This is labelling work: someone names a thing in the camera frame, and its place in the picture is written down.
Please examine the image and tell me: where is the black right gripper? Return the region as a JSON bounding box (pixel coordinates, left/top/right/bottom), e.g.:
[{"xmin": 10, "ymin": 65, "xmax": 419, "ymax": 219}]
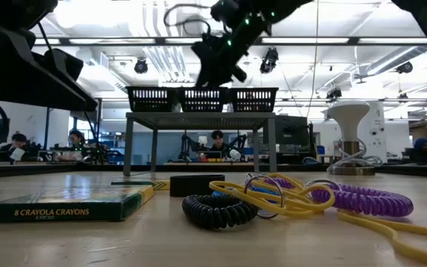
[{"xmin": 191, "ymin": 33, "xmax": 248, "ymax": 88}]

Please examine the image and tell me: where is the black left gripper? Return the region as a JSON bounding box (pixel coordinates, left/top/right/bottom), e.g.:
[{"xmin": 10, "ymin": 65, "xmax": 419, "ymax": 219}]
[{"xmin": 0, "ymin": 0, "xmax": 98, "ymax": 111}]

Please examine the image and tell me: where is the black plastic mesh basket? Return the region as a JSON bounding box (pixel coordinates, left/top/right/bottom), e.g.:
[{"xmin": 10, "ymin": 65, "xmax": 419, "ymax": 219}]
[
  {"xmin": 229, "ymin": 87, "xmax": 279, "ymax": 113},
  {"xmin": 125, "ymin": 86, "xmax": 178, "ymax": 113},
  {"xmin": 177, "ymin": 87, "xmax": 230, "ymax": 113}
]

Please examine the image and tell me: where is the wide black rubber band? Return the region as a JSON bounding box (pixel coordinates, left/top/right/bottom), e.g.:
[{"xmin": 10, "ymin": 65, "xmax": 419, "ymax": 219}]
[{"xmin": 169, "ymin": 174, "xmax": 227, "ymax": 198}]

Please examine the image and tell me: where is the blue coil keychain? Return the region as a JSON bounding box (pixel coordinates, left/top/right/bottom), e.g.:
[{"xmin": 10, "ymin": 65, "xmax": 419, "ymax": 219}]
[{"xmin": 211, "ymin": 174, "xmax": 285, "ymax": 220}]

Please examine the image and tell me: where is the yellow rubber band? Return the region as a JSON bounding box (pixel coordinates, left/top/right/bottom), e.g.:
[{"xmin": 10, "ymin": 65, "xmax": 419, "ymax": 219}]
[
  {"xmin": 208, "ymin": 180, "xmax": 337, "ymax": 220},
  {"xmin": 248, "ymin": 171, "xmax": 307, "ymax": 197},
  {"xmin": 250, "ymin": 181, "xmax": 333, "ymax": 208},
  {"xmin": 337, "ymin": 210, "xmax": 427, "ymax": 267}
]

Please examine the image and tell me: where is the purple coil keychain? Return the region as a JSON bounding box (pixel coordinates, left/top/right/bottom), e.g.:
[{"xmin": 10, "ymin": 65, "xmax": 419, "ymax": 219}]
[
  {"xmin": 243, "ymin": 177, "xmax": 293, "ymax": 188},
  {"xmin": 304, "ymin": 179, "xmax": 415, "ymax": 219}
]

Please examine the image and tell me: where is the Crayola crayon box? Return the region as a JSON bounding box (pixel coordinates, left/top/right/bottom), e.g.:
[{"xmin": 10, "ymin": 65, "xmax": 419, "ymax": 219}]
[
  {"xmin": 110, "ymin": 179, "xmax": 172, "ymax": 192},
  {"xmin": 0, "ymin": 184, "xmax": 156, "ymax": 225}
]

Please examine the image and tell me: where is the black coil keychain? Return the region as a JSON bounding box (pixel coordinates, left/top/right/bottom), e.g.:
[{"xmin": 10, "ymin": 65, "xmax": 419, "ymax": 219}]
[{"xmin": 181, "ymin": 194, "xmax": 259, "ymax": 231}]

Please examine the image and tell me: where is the grey metal riser shelf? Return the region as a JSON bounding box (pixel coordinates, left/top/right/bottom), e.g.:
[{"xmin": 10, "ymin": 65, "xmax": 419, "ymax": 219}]
[{"xmin": 122, "ymin": 111, "xmax": 278, "ymax": 177}]

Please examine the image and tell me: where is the person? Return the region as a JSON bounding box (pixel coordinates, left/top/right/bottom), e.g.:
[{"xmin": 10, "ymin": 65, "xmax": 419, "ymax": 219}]
[
  {"xmin": 0, "ymin": 133, "xmax": 33, "ymax": 162},
  {"xmin": 407, "ymin": 137, "xmax": 427, "ymax": 167},
  {"xmin": 56, "ymin": 129, "xmax": 88, "ymax": 163},
  {"xmin": 202, "ymin": 129, "xmax": 234, "ymax": 161}
]

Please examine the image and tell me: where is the black background equipment box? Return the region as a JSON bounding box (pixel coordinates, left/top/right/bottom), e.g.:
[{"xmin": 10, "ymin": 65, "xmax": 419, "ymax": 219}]
[{"xmin": 274, "ymin": 115, "xmax": 311, "ymax": 155}]

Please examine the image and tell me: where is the white mushroom-shaped lamp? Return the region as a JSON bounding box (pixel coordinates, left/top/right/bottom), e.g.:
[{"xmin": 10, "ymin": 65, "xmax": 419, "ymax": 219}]
[{"xmin": 325, "ymin": 99, "xmax": 377, "ymax": 177}]

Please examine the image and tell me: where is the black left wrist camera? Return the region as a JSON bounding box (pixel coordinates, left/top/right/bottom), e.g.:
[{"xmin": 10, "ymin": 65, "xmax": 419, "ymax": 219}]
[{"xmin": 42, "ymin": 47, "xmax": 85, "ymax": 82}]

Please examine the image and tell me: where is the black ceiling-mounted camera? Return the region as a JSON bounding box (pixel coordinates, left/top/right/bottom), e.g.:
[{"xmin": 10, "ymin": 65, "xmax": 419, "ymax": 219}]
[
  {"xmin": 326, "ymin": 87, "xmax": 343, "ymax": 101},
  {"xmin": 396, "ymin": 61, "xmax": 414, "ymax": 74},
  {"xmin": 259, "ymin": 47, "xmax": 279, "ymax": 74},
  {"xmin": 133, "ymin": 57, "xmax": 149, "ymax": 75}
]

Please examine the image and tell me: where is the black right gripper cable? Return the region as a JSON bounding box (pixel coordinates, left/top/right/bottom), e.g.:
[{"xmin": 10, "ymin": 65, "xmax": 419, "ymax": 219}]
[{"xmin": 163, "ymin": 2, "xmax": 214, "ymax": 38}]

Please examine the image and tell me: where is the white lamp cable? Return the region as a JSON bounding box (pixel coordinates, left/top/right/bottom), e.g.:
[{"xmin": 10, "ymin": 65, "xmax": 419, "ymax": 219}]
[{"xmin": 325, "ymin": 137, "xmax": 384, "ymax": 172}]

